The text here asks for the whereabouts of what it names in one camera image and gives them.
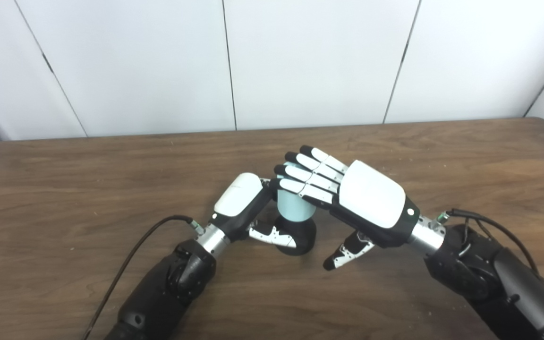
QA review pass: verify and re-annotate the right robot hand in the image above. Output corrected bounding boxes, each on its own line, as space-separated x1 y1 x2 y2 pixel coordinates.
273 145 421 272

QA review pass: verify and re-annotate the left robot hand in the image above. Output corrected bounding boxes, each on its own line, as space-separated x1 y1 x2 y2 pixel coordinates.
208 172 298 249

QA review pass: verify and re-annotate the light-blue hose piece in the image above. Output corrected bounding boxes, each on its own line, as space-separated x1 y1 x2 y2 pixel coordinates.
277 162 316 221

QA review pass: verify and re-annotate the black nozzle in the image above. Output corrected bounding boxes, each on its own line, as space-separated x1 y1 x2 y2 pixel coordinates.
273 216 317 256

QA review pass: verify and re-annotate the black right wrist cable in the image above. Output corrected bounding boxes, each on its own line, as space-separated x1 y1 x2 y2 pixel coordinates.
436 208 542 277

